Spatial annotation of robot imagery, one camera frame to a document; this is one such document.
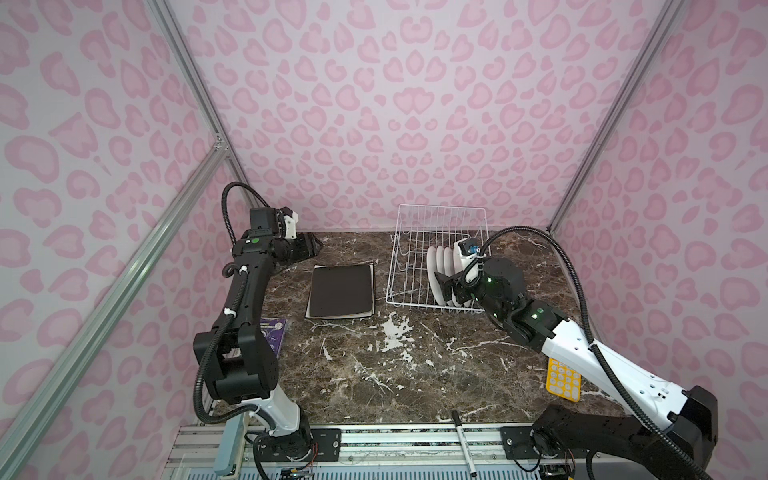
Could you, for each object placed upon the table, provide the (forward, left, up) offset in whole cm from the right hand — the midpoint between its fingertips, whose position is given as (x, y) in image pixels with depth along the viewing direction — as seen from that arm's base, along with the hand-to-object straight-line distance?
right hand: (453, 263), depth 73 cm
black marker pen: (-34, -3, -27) cm, 44 cm away
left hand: (+11, +38, -4) cm, 39 cm away
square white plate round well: (+9, +22, -27) cm, 36 cm away
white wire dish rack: (+34, 0, -27) cm, 44 cm away
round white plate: (+12, +4, -12) cm, 17 cm away
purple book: (-6, +52, -26) cm, 58 cm away
